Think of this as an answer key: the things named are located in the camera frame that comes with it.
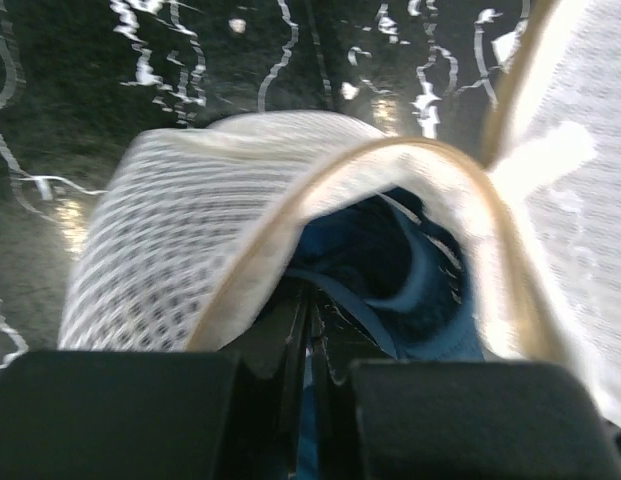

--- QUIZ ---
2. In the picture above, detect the dark blue bra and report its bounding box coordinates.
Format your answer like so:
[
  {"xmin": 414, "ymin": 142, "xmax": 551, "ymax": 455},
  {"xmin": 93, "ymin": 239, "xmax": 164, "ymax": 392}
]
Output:
[{"xmin": 285, "ymin": 188, "xmax": 484, "ymax": 479}]

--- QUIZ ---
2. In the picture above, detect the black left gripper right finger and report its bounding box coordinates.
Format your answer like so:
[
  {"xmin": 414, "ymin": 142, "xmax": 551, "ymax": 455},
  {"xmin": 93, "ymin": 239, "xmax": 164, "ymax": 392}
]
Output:
[{"xmin": 312, "ymin": 299, "xmax": 621, "ymax": 479}]

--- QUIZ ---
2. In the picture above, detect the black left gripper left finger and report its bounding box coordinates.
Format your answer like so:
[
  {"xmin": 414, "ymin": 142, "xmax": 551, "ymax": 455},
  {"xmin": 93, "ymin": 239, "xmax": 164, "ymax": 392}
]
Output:
[{"xmin": 0, "ymin": 280, "xmax": 310, "ymax": 479}]

